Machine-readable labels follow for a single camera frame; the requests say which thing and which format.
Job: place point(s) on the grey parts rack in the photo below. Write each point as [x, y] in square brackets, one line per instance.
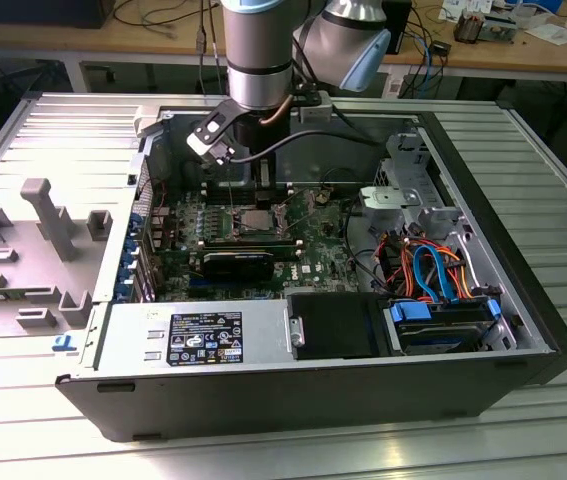
[13, 280]

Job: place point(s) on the hard disk in blue carrier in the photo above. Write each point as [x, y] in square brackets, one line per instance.
[410, 312]

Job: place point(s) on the silver power supply unit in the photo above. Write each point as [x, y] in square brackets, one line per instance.
[128, 330]

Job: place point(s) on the tall black box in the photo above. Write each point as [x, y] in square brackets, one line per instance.
[400, 25]

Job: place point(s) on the printed white papers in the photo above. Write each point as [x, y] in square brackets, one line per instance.
[463, 7]

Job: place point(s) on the white label sticker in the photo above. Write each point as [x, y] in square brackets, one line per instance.
[394, 84]

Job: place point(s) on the silver CPU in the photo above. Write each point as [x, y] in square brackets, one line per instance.
[254, 220]

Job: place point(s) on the wooden desk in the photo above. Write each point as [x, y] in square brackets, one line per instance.
[38, 37]

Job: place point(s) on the wide black box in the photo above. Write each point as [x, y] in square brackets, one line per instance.
[38, 12]

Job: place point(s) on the small black device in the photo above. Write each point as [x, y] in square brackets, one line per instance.
[440, 48]

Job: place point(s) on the black open PC case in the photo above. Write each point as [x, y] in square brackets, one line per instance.
[263, 395]

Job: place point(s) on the blue card retainer clip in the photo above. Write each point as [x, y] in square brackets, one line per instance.
[126, 275]
[130, 250]
[135, 225]
[121, 294]

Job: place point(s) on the plain white papers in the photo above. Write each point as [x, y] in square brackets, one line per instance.
[553, 34]

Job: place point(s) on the black RAM slot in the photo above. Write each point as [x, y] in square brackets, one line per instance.
[283, 247]
[218, 195]
[218, 200]
[218, 186]
[218, 190]
[243, 241]

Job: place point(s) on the CPU socket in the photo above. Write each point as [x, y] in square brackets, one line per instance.
[238, 226]

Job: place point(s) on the metal circuit board unit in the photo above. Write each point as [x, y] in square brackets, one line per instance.
[500, 30]

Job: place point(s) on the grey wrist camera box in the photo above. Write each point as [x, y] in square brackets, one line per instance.
[315, 112]

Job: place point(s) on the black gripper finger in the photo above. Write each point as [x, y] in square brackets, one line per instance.
[265, 200]

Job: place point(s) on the copper coil transformer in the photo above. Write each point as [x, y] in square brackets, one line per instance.
[469, 27]

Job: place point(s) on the small blue plastic clip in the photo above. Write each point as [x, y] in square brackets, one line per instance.
[63, 342]

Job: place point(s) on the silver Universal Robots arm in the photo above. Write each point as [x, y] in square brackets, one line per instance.
[258, 50]

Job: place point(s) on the coin cell battery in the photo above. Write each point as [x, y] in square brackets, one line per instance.
[322, 196]

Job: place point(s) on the metal CPU locking lever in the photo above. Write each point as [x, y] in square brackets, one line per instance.
[233, 200]
[313, 211]

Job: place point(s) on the white camera on black mount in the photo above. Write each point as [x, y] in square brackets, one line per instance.
[208, 147]

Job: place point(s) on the black graphics card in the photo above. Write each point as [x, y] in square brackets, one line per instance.
[235, 265]

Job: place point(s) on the green motherboard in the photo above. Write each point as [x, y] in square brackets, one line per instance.
[313, 240]

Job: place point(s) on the silver metal drive cage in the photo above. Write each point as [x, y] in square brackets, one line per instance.
[388, 197]

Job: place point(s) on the pale grey case latch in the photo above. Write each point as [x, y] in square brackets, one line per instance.
[145, 122]

